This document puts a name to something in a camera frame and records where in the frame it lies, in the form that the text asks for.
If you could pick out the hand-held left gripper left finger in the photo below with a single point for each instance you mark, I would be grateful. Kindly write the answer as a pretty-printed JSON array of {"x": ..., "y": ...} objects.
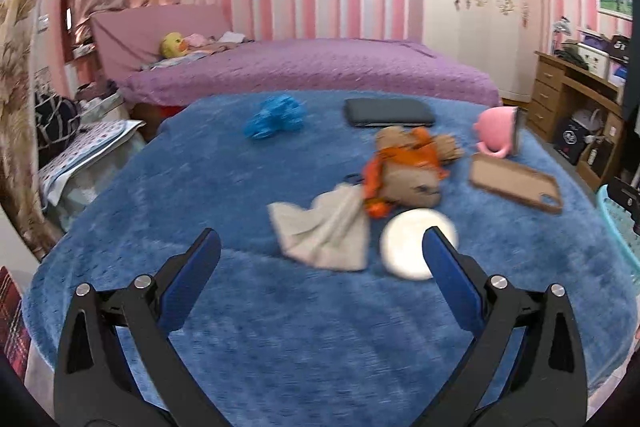
[{"x": 192, "y": 274}]

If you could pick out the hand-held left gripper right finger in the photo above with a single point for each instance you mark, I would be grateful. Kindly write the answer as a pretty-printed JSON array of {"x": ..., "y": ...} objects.
[{"x": 452, "y": 279}]

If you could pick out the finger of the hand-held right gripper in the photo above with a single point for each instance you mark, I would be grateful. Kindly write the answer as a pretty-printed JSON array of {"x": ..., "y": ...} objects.
[{"x": 625, "y": 199}]

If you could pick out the light blue plastic basket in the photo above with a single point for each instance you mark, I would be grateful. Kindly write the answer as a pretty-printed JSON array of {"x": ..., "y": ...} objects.
[{"x": 617, "y": 232}]

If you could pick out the white round lid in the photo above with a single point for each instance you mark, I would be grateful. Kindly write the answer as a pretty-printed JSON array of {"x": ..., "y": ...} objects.
[{"x": 405, "y": 247}]

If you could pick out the orange snack wrapper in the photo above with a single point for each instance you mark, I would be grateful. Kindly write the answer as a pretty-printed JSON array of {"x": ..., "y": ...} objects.
[{"x": 375, "y": 177}]

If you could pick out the beige tissue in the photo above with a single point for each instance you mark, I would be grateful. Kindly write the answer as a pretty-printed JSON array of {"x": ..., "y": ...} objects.
[{"x": 325, "y": 232}]

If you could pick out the white small appliance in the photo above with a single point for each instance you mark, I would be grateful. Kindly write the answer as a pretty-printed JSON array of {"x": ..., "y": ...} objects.
[{"x": 590, "y": 124}]

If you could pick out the brown phone case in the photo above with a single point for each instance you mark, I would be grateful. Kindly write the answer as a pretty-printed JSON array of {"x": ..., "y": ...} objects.
[{"x": 515, "y": 184}]

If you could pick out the blue fleece blanket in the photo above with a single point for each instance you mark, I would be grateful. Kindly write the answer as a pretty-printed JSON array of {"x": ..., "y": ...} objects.
[{"x": 300, "y": 332}]

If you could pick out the wooden desk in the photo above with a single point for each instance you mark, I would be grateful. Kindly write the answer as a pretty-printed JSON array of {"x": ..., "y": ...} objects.
[{"x": 555, "y": 92}]

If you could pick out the black hanging jacket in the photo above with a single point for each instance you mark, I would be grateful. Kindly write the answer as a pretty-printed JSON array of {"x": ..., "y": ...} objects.
[{"x": 632, "y": 57}]

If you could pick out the white storage box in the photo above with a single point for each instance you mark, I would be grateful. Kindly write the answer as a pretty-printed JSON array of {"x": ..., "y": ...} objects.
[{"x": 595, "y": 57}]

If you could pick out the pink cup with steel inside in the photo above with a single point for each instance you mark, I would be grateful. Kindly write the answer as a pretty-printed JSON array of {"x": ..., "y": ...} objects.
[{"x": 492, "y": 129}]

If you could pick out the black cap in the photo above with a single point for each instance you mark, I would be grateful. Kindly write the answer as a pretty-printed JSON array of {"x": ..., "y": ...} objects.
[{"x": 620, "y": 48}]

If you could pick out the blue crumpled plastic bag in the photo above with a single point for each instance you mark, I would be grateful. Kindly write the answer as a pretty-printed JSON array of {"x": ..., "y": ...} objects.
[{"x": 274, "y": 118}]

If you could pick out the black flat case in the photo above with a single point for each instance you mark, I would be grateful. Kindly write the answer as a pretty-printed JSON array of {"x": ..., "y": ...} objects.
[{"x": 387, "y": 113}]

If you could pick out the desk lamp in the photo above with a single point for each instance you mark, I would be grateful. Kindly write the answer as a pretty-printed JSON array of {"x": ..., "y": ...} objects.
[{"x": 562, "y": 32}]

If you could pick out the red plaid cloth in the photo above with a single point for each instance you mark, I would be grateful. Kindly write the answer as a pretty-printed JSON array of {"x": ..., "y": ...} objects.
[{"x": 12, "y": 322}]

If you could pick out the black checked cushion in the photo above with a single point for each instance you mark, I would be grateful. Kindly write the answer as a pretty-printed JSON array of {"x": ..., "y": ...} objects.
[{"x": 55, "y": 119}]

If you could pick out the white wardrobe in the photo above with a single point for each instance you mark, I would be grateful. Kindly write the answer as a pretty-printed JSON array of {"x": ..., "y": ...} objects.
[{"x": 475, "y": 32}]

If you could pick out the yellow duck plush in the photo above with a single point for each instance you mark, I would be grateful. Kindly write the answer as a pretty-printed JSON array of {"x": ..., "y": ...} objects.
[{"x": 172, "y": 45}]

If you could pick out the pink plush toy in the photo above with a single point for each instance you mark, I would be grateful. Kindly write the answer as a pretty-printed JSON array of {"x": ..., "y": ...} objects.
[{"x": 195, "y": 41}]

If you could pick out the brown leaf print curtain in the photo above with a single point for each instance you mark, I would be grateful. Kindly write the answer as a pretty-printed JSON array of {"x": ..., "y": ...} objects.
[{"x": 20, "y": 107}]

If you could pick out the bed with purple bedspread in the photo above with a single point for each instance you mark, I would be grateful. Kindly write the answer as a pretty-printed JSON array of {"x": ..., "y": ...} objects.
[{"x": 325, "y": 67}]

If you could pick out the pink headboard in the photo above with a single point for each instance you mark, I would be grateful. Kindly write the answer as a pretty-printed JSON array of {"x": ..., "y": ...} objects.
[{"x": 140, "y": 32}]

